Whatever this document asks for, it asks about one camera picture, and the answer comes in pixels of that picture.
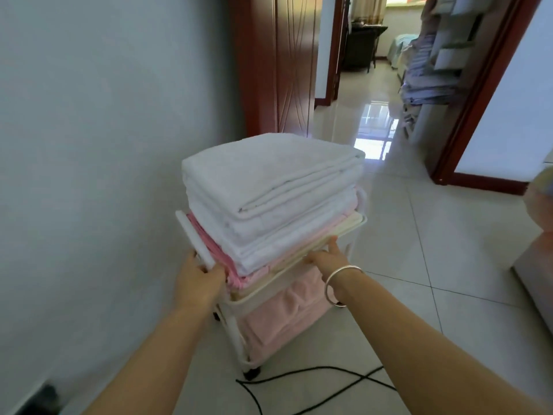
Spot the person's right hand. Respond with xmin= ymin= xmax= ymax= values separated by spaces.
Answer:
xmin=308 ymin=235 xmax=364 ymax=306

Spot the person's left hand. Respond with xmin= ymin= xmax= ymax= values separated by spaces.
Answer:
xmin=173 ymin=250 xmax=228 ymax=316

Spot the white plastic shelf cart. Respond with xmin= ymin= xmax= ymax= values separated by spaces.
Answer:
xmin=175 ymin=190 xmax=371 ymax=381

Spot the person's right forearm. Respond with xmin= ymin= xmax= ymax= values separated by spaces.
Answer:
xmin=337 ymin=270 xmax=550 ymax=415

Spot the person's left forearm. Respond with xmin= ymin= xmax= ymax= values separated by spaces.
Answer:
xmin=82 ymin=305 xmax=213 ymax=415

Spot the dark brown door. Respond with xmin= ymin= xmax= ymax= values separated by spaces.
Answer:
xmin=229 ymin=0 xmax=325 ymax=139

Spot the dark wooden hallway table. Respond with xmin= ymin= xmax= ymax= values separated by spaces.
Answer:
xmin=341 ymin=23 xmax=389 ymax=73

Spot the hallway shelf with stacked items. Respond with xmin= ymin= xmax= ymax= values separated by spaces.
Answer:
xmin=399 ymin=0 xmax=498 ymax=139

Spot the beige curtain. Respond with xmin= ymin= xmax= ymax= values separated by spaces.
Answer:
xmin=351 ymin=0 xmax=389 ymax=27

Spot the silver bracelet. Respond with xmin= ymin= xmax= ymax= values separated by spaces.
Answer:
xmin=324 ymin=264 xmax=365 ymax=308

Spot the black floor cable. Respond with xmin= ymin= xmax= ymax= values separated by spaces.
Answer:
xmin=235 ymin=365 xmax=399 ymax=415

